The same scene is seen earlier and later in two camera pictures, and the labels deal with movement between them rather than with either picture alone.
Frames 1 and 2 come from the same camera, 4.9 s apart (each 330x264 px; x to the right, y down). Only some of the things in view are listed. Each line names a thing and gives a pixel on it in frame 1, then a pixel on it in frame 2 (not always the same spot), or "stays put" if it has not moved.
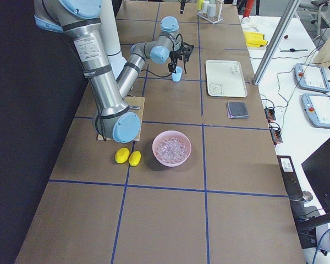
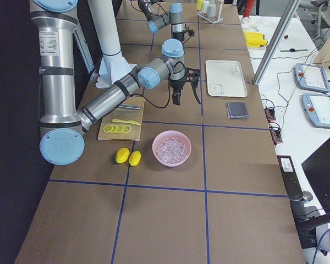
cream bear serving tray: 225,78 stays put
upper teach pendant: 311,77 stays put
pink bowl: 171,148 stays put
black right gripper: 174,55 -> 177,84
